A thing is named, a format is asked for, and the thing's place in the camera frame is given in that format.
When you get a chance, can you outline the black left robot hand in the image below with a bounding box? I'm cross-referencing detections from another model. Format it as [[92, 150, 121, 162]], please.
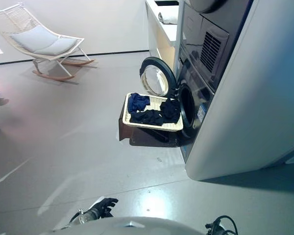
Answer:
[[93, 197, 119, 218]]

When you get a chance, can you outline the black garment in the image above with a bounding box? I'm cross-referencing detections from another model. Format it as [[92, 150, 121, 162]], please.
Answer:
[[159, 98, 182, 123], [130, 109, 166, 126]]

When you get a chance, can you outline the blue garment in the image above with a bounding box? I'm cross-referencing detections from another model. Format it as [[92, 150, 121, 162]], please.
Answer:
[[127, 93, 151, 114]]

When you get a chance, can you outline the round glass washing machine door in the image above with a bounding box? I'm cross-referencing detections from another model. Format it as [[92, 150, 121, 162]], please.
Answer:
[[139, 56, 179, 98]]

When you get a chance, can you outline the dark grey washing machine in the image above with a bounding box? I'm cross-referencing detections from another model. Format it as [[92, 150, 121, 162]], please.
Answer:
[[176, 57, 217, 164]]

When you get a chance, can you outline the grey robot torso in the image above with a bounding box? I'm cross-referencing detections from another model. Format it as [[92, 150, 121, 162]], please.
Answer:
[[52, 216, 206, 235]]

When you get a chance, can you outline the brown wooden stool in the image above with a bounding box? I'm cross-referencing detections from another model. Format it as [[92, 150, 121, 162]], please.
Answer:
[[118, 119, 180, 148]]

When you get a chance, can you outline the white slatted laundry basket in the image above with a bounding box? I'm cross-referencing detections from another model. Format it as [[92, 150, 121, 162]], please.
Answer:
[[122, 92, 185, 133]]

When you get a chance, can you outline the light grey seat cushion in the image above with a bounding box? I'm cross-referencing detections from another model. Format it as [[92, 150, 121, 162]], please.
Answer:
[[9, 25, 78, 56]]

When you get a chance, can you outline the white shelf counter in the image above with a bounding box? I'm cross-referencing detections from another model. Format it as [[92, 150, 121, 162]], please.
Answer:
[[145, 0, 185, 72]]

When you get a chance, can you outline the white tall cabinet panel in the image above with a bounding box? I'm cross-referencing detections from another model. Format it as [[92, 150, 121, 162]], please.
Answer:
[[185, 0, 294, 182]]

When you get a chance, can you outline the dark grey stacked dryer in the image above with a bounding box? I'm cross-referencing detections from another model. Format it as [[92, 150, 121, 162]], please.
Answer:
[[178, 0, 252, 94]]

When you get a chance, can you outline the folded white towel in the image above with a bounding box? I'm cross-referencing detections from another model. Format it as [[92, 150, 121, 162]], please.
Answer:
[[158, 9, 180, 25]]

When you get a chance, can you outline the white wire rocking chair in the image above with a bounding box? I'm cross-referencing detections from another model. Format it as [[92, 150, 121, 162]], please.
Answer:
[[0, 1, 97, 82]]

